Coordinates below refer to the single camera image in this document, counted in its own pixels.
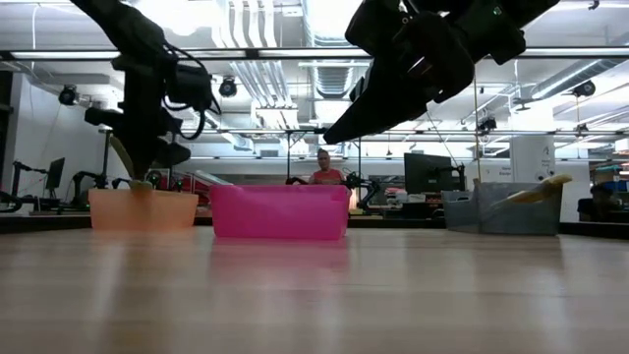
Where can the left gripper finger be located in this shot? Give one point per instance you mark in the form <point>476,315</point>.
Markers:
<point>150,157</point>
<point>136,157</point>

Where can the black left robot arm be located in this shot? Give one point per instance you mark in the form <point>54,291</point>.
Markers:
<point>123,24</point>

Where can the background black robot arm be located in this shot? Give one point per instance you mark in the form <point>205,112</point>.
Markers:
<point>78,189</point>

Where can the orange plastic bin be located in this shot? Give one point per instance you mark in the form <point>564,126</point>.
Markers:
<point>142,211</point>

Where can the black overhead light bar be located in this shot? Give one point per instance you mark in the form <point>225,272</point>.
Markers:
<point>295,53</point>

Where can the black ceiling spotlight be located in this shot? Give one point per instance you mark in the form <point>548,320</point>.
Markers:
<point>227,88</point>
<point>487,125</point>
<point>585,89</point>
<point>68,96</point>

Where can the black computer monitor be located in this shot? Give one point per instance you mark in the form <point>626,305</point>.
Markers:
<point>427,172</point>
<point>55,172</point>

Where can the person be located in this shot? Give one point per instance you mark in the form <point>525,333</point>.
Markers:
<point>326,174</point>
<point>597,201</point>

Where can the white ceiling pipe bundle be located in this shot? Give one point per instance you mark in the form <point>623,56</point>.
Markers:
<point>265,78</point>

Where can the pink-red plastic bin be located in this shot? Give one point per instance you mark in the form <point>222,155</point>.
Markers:
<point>280,214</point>

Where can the grey plastic bin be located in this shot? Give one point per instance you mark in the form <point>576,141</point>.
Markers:
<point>511,218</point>

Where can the shelf with blue bins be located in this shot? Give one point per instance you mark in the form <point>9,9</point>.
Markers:
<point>614,172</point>

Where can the silver round ceiling duct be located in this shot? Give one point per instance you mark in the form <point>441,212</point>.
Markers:
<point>331,78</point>

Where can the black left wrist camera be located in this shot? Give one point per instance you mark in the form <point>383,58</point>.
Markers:
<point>189,86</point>

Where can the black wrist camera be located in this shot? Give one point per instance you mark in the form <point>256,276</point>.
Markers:
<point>376,27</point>
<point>189,86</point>

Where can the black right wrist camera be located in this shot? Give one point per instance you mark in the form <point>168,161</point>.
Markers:
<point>376,27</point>

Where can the black background workstation frame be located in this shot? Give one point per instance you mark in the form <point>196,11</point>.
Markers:
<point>288,157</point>

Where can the black aluminium table frame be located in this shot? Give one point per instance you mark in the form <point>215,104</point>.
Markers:
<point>393,222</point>

